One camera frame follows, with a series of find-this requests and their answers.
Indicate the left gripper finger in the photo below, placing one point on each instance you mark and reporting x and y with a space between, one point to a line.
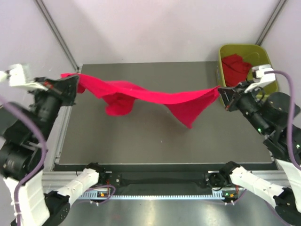
67 85
68 98

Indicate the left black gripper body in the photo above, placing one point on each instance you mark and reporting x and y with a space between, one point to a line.
48 103

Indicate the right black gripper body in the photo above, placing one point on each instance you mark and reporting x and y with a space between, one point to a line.
247 104

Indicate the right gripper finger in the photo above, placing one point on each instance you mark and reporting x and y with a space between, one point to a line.
228 90
227 100

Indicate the bright pink t shirt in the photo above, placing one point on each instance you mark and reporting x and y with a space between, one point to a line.
120 97

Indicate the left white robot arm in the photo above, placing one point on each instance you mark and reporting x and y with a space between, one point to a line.
25 131

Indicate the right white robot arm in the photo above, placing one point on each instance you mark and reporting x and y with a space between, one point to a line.
272 118

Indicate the dark red t shirt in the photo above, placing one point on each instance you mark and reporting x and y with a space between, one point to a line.
235 70

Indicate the olive green plastic basket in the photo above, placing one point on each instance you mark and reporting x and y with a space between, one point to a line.
253 54

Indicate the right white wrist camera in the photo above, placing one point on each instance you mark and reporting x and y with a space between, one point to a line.
262 76

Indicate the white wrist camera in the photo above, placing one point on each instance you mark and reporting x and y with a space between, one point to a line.
262 76
18 76

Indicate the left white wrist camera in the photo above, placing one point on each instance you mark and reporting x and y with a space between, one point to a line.
18 76

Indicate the left aluminium frame post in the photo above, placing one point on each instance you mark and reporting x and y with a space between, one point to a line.
56 33

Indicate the aluminium frame post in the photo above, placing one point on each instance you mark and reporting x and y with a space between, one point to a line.
56 33
271 21

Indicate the slotted grey cable duct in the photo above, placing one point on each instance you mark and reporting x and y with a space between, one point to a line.
213 195

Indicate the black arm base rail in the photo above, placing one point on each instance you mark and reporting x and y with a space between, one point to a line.
160 179

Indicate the right aluminium frame post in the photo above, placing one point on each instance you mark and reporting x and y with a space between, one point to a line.
271 21

